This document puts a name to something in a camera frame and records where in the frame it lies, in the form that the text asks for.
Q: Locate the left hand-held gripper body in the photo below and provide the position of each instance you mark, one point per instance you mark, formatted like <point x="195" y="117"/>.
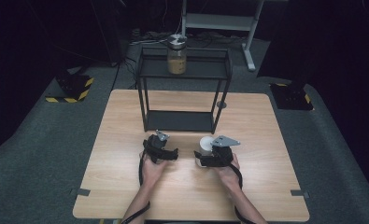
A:
<point x="156" y="146"/>

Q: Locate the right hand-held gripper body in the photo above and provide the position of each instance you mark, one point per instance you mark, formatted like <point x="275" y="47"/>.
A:
<point x="222" y="152"/>

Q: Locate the white plastic bottle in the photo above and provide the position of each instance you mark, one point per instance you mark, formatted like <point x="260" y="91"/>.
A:
<point x="205" y="144"/>

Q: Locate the black metal shelf rack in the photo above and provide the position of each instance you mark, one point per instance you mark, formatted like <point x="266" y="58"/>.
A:
<point x="182" y="93"/>

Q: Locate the glass jar with metal lid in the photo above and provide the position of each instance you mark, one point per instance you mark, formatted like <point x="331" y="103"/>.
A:
<point x="177" y="57"/>

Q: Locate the person's left hand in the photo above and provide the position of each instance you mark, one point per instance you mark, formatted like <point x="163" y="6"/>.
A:
<point x="152" y="172"/>

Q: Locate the person's right hand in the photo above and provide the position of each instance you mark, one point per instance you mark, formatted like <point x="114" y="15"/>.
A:
<point x="229" y="175"/>

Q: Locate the dark round table grommet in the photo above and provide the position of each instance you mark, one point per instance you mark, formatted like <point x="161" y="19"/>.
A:
<point x="221" y="104"/>

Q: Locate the grey tape strip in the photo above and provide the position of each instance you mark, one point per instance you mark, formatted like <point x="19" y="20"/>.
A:
<point x="300" y="193"/>
<point x="80" y="192"/>

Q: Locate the black base with striped tape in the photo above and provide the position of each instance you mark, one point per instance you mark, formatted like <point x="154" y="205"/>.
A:
<point x="291" y="96"/>
<point x="71" y="88"/>

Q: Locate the black upright post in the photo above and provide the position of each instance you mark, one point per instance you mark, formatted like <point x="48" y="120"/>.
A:
<point x="110" y="31"/>

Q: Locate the grey metal stand frame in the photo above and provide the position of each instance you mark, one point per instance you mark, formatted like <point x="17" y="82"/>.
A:
<point x="218" y="23"/>

